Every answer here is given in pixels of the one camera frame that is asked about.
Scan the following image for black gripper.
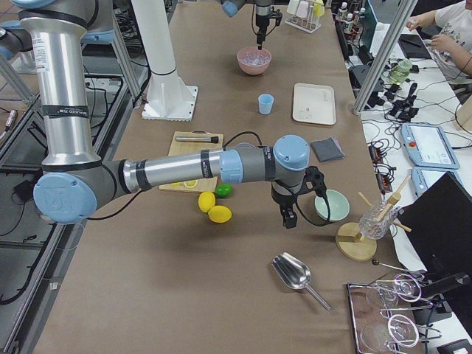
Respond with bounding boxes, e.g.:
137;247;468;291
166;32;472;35
271;166;326;227
251;3;282;50

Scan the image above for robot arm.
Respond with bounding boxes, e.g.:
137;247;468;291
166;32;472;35
221;0;282;50
17;1;327;229

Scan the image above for pile of clear ice cubes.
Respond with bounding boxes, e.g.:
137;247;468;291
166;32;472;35
240;50;270;66

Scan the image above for white cup rack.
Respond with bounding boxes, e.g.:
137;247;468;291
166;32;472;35
285;0;325;34

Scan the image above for steel ice scoop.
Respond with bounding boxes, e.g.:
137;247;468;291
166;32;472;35
271;252;331;311

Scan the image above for wooden cup tree stand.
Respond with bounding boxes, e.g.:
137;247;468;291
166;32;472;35
336;175;412;261

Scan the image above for light blue plastic cup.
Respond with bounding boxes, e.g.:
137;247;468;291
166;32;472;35
258;94;274;115

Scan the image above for pink bowl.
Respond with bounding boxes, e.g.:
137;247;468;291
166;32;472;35
237;46;271;76

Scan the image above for mint green bowl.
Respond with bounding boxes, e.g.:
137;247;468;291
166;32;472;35
314;190;350;222

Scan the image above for yellow lemon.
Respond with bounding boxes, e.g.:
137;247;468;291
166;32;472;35
207;205;232;223
198;191;216;213

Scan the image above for green lime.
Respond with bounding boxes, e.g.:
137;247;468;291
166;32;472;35
215;183;234;198

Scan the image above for grey folded cloth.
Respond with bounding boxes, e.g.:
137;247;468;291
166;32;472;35
310;137;345;162

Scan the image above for clear textured glass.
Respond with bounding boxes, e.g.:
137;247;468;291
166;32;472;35
359;200;399;240

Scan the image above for cream rabbit tray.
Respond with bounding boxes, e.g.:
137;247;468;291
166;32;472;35
292;83;336;125

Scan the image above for wooden cutting board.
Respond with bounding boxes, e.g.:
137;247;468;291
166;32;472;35
159;131;223;193

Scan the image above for lemon slice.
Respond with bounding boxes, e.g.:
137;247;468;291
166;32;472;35
183;180;198;188

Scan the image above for steel muddler black tip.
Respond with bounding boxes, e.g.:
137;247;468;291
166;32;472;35
174;136;219;144

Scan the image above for teach pendant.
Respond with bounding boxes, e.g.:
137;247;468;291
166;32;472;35
400;123;460;170
411;166;462;198

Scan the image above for wine glass rack tray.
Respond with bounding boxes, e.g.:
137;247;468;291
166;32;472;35
346;272;443;353

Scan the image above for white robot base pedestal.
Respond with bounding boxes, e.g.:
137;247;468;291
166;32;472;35
132;0;198;122

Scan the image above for aluminium frame post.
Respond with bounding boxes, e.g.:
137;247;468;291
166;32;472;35
352;0;417;116

